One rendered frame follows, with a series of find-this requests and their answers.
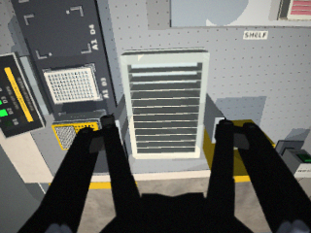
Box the white trough reservoir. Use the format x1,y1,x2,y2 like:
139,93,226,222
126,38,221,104
120,48,210,159

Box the yellow tip rack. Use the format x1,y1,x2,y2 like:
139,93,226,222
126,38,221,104
52,111,105,150

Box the white well plate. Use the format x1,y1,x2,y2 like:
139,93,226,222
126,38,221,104
44,66,100,103

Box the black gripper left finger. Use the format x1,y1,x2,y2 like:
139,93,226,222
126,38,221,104
17,95,155,233

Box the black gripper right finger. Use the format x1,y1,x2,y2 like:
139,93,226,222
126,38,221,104
199,92,311,233

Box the yellow open-top box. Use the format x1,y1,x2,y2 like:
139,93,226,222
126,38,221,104
203,119,275,177

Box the grey flat table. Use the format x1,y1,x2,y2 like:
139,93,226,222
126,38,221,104
169,0,311,39

